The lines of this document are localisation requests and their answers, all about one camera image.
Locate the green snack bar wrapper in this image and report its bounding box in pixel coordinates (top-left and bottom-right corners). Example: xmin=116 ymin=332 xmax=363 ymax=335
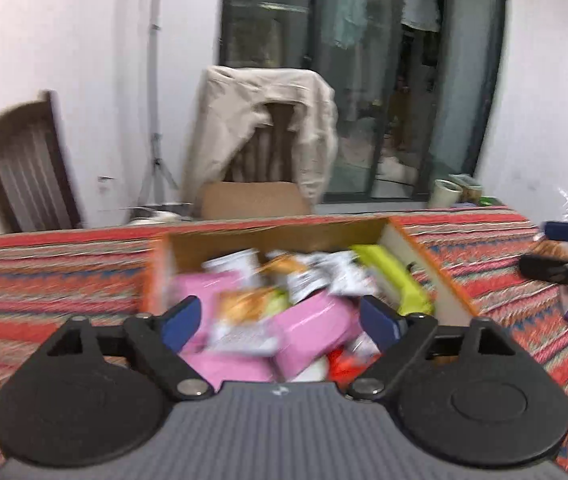
xmin=350 ymin=245 xmax=435 ymax=315

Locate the yellow pumpkin seed crisp packet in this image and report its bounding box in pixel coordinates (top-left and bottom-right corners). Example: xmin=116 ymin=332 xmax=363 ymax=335
xmin=207 ymin=287 xmax=290 ymax=358

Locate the red snack packet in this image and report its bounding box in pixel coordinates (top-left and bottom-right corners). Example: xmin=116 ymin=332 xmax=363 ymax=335
xmin=326 ymin=347 xmax=380 ymax=388

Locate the upper pink snack packet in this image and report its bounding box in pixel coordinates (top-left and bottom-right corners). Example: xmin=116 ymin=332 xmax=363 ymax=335
xmin=170 ymin=271 xmax=245 ymax=352

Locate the pink snack packet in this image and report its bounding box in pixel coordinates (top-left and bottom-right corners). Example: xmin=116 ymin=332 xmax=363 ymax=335
xmin=170 ymin=271 xmax=245 ymax=352
xmin=269 ymin=292 xmax=362 ymax=380

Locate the lower pink snack packet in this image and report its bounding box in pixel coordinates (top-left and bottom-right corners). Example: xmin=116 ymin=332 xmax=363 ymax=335
xmin=269 ymin=292 xmax=362 ymax=380

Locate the orange cardboard box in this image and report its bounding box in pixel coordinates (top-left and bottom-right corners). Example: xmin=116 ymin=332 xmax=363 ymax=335
xmin=144 ymin=216 xmax=480 ymax=386

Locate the brown white snack packet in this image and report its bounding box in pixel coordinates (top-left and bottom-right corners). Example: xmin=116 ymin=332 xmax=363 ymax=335
xmin=285 ymin=250 xmax=379 ymax=304

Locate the white orange small snack packet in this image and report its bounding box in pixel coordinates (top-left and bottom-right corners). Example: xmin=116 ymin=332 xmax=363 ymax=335
xmin=258 ymin=252 xmax=309 ymax=285

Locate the white cup on floor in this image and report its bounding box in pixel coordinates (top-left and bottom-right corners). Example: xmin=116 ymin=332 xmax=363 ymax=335
xmin=427 ymin=179 xmax=463 ymax=209

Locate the colourful patterned tablecloth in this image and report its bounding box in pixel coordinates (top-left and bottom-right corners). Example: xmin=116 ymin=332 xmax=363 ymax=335
xmin=0 ymin=206 xmax=568 ymax=472

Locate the black light stand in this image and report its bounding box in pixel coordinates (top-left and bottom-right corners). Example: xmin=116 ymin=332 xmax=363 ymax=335
xmin=135 ymin=0 xmax=180 ymax=214

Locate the chair with beige jacket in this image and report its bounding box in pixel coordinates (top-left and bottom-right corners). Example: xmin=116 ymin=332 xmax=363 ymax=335
xmin=198 ymin=102 xmax=313 ymax=221

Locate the dark wooden chair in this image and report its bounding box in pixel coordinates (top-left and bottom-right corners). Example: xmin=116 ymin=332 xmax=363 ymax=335
xmin=0 ymin=90 xmax=83 ymax=233

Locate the beige jacket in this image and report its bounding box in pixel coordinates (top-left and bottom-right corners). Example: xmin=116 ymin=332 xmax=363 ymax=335
xmin=182 ymin=65 xmax=338 ymax=204

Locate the dark framed glass door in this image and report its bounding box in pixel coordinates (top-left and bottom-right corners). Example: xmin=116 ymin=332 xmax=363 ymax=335
xmin=219 ymin=0 xmax=506 ymax=203

